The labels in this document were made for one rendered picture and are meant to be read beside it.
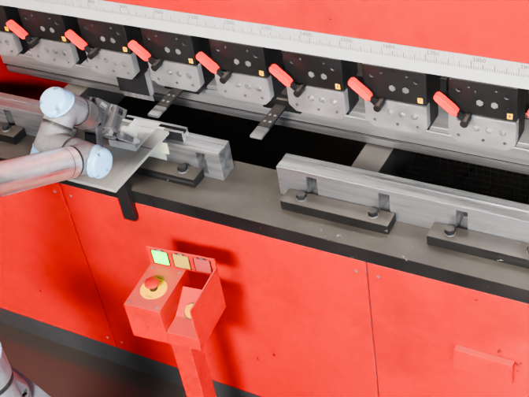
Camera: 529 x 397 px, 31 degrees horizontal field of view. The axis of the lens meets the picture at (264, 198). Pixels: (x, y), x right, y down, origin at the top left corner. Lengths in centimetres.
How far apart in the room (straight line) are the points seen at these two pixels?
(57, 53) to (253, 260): 77
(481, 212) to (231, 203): 67
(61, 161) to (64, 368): 140
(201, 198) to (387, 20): 80
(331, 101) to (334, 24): 21
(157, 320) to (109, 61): 69
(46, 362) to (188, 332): 113
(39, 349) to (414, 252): 168
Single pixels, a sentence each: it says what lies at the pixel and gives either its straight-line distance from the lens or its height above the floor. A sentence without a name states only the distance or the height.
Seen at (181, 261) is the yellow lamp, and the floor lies 81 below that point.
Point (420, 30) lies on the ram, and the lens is 205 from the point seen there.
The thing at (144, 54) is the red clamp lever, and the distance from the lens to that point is 243.
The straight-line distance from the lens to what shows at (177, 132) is 262.
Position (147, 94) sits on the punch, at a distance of 261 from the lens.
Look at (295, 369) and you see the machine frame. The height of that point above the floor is 30.
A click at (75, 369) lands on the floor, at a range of 345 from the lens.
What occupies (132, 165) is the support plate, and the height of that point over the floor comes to 100.
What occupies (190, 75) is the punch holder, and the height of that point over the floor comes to 121.
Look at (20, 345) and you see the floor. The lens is 361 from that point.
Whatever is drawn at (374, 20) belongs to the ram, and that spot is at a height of 145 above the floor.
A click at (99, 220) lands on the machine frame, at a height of 72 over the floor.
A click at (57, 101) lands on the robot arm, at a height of 129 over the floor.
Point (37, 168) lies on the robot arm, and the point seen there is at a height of 128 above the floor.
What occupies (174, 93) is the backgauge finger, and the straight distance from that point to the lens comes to 278.
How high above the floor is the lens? 250
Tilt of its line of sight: 40 degrees down
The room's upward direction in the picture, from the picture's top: 10 degrees counter-clockwise
